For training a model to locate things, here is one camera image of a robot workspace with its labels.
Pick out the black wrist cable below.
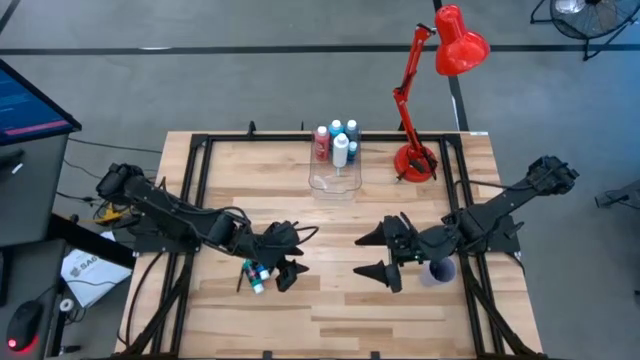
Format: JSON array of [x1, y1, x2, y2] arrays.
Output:
[[452, 178, 526, 194], [292, 224, 320, 247]]

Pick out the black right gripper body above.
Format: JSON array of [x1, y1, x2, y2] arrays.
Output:
[[382, 213, 459, 266]]

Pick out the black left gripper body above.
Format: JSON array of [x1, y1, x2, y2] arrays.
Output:
[[244, 219, 304, 269]]

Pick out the black floor fan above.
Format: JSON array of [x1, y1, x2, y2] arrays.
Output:
[[529, 0, 640, 62]]

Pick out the black aluminium table frame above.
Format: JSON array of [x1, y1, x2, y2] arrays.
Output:
[[114, 120, 549, 360]]

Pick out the red desk lamp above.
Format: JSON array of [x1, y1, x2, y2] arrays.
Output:
[[392, 3, 492, 184]]

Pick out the translucent purple plastic cup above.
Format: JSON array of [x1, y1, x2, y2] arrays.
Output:
[[418, 255, 458, 288]]

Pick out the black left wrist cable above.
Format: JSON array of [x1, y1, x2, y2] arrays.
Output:
[[292, 224, 320, 247]]

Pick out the black desk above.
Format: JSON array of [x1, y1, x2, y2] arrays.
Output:
[[0, 213, 137, 360]]

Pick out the black floor cable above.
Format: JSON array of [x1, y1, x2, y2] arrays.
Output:
[[67, 137, 164, 155]]

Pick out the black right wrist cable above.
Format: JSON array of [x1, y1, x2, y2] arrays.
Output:
[[452, 178, 526, 194]]

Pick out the white printed booklet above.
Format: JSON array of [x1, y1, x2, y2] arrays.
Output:
[[60, 230, 134, 309]]

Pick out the large red paint bottle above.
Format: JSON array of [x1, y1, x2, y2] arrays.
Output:
[[313, 124, 332, 163]]

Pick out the large white paint bottle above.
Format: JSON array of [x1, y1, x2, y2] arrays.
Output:
[[331, 132, 351, 170]]

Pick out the yellow plug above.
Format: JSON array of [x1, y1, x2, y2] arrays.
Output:
[[93, 205, 125, 226]]

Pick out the clear plastic bin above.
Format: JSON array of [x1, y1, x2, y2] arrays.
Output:
[[308, 127, 363, 201]]

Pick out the grey metal stand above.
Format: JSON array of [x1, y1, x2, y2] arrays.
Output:
[[593, 179, 640, 220]]

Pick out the computer monitor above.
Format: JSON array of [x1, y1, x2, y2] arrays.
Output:
[[0, 58, 83, 147]]

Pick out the black computer mouse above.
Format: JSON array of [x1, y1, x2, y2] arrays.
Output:
[[4, 299, 42, 357]]

